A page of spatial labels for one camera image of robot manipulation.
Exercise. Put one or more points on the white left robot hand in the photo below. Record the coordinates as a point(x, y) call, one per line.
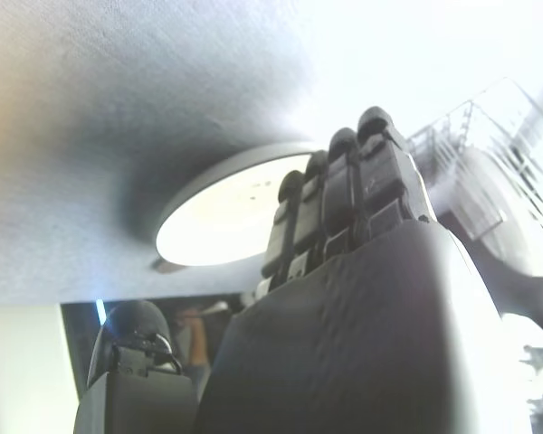
point(344, 352)

